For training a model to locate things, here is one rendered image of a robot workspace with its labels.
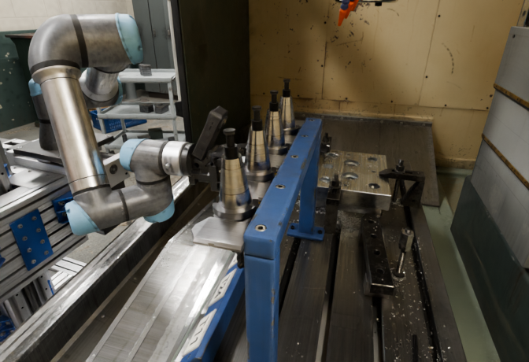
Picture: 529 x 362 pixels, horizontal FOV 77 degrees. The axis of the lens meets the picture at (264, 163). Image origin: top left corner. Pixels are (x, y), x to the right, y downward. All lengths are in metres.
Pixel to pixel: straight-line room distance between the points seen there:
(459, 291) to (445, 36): 1.26
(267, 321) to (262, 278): 0.07
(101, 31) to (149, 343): 0.75
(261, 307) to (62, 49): 0.66
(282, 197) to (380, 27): 1.61
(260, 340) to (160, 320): 0.51
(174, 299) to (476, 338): 0.86
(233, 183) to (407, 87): 1.70
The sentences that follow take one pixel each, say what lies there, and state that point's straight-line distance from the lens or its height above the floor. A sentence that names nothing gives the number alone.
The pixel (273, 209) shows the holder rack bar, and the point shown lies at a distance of 0.43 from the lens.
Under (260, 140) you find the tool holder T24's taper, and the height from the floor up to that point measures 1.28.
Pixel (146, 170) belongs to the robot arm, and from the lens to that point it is 0.75.
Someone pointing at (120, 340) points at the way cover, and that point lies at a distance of 1.01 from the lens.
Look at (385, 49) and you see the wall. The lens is 2.00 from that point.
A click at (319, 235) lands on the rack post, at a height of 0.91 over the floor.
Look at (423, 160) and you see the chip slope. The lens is 1.92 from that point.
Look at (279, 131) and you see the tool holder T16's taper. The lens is 0.62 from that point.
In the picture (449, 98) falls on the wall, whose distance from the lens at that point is 2.09.
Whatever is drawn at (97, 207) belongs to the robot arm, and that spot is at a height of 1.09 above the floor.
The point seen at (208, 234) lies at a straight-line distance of 0.41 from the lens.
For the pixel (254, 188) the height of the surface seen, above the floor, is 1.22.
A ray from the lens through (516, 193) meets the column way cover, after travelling 1.08.
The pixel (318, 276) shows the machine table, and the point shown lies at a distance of 0.82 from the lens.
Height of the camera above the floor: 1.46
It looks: 25 degrees down
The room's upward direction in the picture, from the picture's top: straight up
